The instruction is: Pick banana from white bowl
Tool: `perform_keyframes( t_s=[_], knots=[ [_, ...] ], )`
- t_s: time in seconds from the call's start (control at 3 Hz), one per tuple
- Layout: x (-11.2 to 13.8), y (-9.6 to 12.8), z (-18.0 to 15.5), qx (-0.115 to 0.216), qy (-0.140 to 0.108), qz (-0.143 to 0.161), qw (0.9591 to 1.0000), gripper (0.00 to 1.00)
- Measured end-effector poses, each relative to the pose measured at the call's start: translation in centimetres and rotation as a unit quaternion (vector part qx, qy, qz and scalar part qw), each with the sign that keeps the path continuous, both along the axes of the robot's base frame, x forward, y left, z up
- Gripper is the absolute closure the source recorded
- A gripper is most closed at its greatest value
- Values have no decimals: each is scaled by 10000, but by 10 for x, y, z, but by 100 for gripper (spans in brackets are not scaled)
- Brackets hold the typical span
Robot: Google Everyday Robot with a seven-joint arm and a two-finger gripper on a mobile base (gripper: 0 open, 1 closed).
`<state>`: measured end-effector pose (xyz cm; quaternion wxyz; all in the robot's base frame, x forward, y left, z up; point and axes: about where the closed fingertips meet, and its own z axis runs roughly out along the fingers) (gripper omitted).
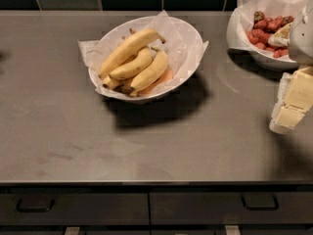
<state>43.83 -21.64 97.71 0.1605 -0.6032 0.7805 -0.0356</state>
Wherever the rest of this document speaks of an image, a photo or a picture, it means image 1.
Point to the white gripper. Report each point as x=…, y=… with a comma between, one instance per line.
x=302, y=38

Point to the white bowl with strawberries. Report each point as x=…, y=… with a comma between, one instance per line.
x=241, y=21

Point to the white paper bowl liner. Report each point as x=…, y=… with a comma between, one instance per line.
x=182, y=54

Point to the white bowl with bananas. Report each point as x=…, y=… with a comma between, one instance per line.
x=188, y=36

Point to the small lower yellow banana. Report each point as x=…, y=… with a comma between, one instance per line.
x=110, y=83

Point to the red strawberries pile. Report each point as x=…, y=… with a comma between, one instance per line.
x=264, y=27

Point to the white paper strawberry liner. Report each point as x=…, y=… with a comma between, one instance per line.
x=242, y=21

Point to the right dark drawer front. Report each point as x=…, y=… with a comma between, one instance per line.
x=227, y=208

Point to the dark drawer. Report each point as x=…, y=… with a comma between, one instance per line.
x=227, y=208
x=78, y=209

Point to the left dark drawer front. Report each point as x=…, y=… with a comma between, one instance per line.
x=78, y=209

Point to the right black drawer handle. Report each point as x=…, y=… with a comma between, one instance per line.
x=259, y=202

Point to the black drawer handle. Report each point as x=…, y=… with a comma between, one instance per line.
x=34, y=205
x=259, y=202

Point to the left black drawer handle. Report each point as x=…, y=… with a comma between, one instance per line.
x=34, y=205

